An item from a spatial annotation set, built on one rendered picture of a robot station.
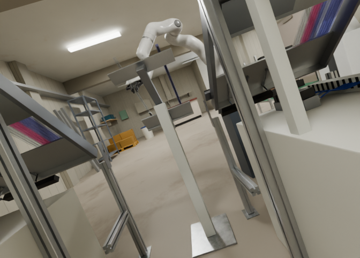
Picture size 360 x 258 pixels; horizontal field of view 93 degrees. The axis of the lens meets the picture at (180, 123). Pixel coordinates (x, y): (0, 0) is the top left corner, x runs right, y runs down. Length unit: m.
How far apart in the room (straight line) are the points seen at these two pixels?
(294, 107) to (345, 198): 0.18
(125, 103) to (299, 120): 10.32
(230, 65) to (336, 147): 0.31
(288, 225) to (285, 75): 0.46
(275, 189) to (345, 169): 0.27
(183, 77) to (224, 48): 10.27
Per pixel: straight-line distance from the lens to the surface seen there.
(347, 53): 4.96
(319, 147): 0.41
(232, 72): 0.53
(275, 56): 0.43
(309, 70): 1.30
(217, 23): 0.56
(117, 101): 10.68
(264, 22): 0.44
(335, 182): 0.43
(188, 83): 10.77
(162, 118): 0.94
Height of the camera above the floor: 0.77
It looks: 5 degrees down
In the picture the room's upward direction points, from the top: 22 degrees counter-clockwise
